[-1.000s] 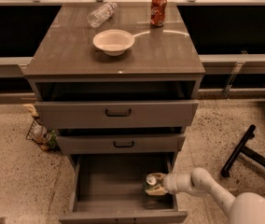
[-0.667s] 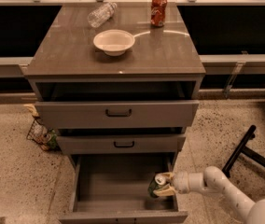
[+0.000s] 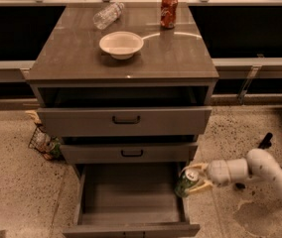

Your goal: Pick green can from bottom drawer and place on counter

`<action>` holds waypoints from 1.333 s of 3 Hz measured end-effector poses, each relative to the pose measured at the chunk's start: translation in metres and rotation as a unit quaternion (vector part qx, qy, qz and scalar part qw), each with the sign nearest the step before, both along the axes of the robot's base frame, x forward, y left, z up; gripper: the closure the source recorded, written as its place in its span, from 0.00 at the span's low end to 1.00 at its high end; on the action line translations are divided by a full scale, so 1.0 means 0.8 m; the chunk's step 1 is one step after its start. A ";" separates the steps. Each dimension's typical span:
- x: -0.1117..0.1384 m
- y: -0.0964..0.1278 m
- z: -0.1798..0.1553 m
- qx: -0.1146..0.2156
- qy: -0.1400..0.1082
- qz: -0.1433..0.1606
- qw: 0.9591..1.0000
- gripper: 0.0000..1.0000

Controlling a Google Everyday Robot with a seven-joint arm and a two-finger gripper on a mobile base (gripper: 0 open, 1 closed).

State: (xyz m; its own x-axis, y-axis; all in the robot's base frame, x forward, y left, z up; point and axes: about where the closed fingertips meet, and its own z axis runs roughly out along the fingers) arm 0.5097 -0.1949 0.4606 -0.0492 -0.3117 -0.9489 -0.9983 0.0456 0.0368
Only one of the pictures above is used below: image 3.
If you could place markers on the grey drawer cabinet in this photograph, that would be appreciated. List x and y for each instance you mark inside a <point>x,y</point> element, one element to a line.
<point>128,104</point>

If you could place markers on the grey middle drawer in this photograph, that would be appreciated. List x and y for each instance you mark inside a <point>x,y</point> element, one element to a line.
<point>129,153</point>

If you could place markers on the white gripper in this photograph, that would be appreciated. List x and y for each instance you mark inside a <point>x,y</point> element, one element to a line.
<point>217,172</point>

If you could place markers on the grey top drawer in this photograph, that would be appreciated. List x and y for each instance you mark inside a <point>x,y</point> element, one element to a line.
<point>115,122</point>

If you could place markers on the red soda can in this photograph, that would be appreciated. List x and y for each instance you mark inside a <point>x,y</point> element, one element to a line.
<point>168,13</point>

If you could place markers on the grey drawer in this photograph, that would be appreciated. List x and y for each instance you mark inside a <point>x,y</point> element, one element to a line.
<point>115,122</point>
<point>129,153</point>
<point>130,201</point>

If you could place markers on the green soda can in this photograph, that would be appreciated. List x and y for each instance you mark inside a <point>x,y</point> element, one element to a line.
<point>188,178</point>

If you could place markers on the black chair base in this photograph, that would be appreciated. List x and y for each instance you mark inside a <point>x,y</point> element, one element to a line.
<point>264,144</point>

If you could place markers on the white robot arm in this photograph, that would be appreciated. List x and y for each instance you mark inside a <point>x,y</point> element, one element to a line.
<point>258,164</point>

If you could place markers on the grey bottom drawer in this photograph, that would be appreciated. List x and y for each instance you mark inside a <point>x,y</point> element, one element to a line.
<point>130,201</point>

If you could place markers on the wire basket with items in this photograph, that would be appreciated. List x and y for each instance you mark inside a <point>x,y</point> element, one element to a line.
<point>48,147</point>

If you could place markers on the clear plastic bottle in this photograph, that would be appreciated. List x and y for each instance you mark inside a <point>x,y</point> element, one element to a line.
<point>108,15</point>

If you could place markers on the white bowl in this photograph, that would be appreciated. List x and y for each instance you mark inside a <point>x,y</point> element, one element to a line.
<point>121,45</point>

